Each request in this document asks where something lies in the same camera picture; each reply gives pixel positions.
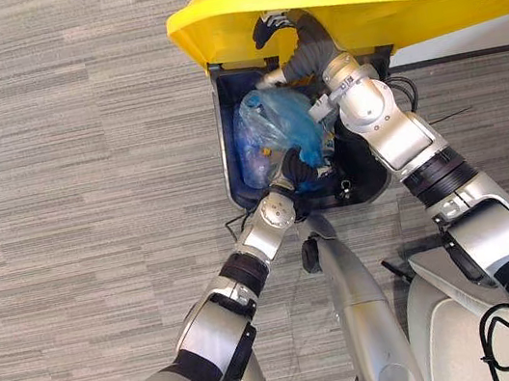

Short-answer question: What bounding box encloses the blue plastic rubbish bag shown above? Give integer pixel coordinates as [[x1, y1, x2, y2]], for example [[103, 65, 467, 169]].
[[227, 78, 335, 194]]

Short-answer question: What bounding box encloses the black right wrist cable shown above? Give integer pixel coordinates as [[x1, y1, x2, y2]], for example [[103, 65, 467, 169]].
[[383, 69, 424, 116]]

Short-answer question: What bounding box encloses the dark large trash can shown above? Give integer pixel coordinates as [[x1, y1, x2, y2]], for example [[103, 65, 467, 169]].
[[204, 32, 420, 228]]

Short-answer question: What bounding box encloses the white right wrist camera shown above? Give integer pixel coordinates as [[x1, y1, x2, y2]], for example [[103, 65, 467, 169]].
[[306, 91, 338, 126]]

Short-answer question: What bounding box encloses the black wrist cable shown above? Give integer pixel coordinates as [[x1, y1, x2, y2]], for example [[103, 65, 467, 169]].
[[222, 207, 257, 246], [383, 69, 424, 116]]

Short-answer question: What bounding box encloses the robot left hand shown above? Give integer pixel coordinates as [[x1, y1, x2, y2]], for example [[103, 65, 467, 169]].
[[263, 140, 339, 199]]

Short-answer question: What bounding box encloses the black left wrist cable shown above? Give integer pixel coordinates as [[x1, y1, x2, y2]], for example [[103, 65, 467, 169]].
[[222, 207, 257, 246]]

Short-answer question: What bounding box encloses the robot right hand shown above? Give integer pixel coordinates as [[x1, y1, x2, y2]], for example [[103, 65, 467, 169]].
[[246, 0, 345, 92]]

